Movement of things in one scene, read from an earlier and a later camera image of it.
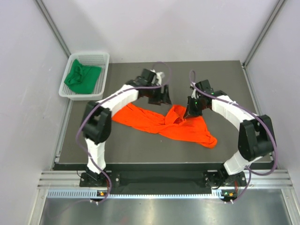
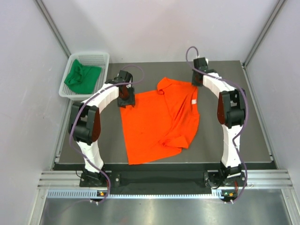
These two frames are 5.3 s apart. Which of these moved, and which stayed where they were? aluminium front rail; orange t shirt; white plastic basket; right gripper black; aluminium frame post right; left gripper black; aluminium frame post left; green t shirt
Moved: right gripper black; orange t shirt; left gripper black
Stayed: green t shirt; aluminium frame post right; aluminium front rail; white plastic basket; aluminium frame post left
